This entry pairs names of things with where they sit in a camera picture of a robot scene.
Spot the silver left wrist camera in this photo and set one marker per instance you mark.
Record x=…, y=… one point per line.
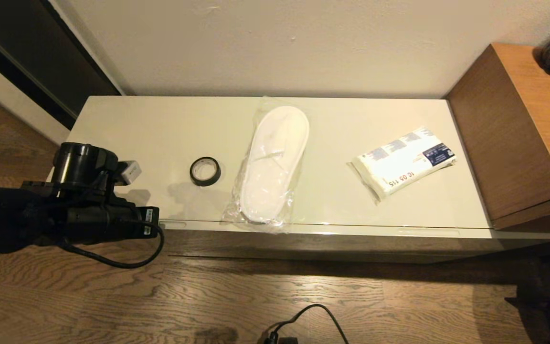
x=131, y=173

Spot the black tape roll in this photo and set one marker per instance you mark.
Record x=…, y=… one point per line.
x=192, y=173

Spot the beige drawer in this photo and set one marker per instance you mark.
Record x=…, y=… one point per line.
x=327, y=241

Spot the brown wooden side cabinet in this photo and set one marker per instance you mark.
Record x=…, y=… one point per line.
x=518, y=134

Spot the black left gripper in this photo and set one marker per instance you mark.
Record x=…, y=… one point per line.
x=127, y=223

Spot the dark door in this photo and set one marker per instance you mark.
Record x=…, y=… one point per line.
x=31, y=52

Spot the white tissue pack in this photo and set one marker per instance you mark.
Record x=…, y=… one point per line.
x=399, y=165

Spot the white slipper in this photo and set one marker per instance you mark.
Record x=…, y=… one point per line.
x=275, y=157

